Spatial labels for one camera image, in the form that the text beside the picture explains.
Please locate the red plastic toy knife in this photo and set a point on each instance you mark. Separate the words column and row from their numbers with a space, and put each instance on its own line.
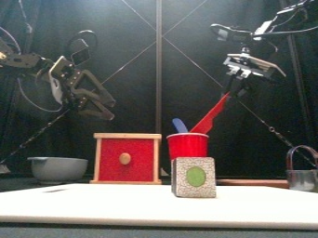
column 212, row 114

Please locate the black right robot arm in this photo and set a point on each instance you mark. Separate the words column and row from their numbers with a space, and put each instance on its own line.
column 290, row 15

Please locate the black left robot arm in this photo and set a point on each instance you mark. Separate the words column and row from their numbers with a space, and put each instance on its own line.
column 19, row 60

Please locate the red wooden drawer box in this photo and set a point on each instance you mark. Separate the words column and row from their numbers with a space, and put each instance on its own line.
column 125, row 158

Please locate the grey bowl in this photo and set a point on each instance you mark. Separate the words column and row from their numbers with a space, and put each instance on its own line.
column 57, row 169

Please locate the red plastic cup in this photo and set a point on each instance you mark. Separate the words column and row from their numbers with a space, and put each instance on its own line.
column 187, row 145

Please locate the wooden strip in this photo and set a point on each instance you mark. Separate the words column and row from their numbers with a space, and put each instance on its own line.
column 253, row 183

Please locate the speckled block with green oval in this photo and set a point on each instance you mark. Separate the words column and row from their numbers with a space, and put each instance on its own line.
column 194, row 176

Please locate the white cutting board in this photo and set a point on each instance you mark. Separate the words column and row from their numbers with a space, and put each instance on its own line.
column 157, row 204

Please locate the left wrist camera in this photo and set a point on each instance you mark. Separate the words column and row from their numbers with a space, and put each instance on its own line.
column 81, row 49

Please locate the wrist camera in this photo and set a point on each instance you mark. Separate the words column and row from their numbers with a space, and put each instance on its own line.
column 81, row 49
column 232, row 32

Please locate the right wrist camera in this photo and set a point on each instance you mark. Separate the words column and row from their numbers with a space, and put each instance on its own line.
column 232, row 32

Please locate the vertical metal frame pole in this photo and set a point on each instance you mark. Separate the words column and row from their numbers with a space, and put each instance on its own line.
column 158, row 62

